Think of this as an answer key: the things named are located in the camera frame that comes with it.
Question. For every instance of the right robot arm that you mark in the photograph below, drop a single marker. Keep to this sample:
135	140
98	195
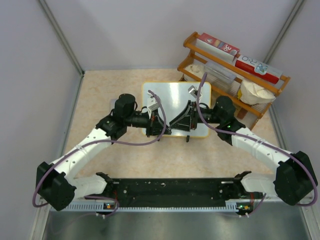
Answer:
292	176

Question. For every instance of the white container left shelf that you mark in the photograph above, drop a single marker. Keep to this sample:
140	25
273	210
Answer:
196	69

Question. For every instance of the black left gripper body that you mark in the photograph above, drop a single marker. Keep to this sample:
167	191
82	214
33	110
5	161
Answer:
151	128

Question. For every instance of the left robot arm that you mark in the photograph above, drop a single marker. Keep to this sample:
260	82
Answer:
57	183

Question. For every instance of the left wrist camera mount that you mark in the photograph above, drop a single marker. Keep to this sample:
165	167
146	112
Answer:
152	104

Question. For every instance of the yellow framed whiteboard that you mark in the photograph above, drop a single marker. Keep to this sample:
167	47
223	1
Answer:
174	97

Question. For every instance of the red foil box upper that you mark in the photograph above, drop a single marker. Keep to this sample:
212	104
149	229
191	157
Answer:
217	48

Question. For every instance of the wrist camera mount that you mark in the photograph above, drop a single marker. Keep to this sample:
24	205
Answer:
194	92
152	104

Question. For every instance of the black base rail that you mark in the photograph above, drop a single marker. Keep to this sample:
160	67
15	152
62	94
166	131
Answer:
175	192

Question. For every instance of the clear plastic box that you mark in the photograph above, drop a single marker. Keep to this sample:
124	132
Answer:
219	75

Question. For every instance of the orange wooden shelf rack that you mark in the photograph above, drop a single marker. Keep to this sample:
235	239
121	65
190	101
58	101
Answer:
248	114

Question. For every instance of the white paper bag right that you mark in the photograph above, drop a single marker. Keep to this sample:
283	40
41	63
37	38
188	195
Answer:
252	94

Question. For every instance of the red white wrap box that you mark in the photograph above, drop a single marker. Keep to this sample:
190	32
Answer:
258	69

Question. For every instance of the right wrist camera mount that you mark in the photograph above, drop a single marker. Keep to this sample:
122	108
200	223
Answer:
194	92

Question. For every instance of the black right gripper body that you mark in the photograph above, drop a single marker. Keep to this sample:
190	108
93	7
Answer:
194	115

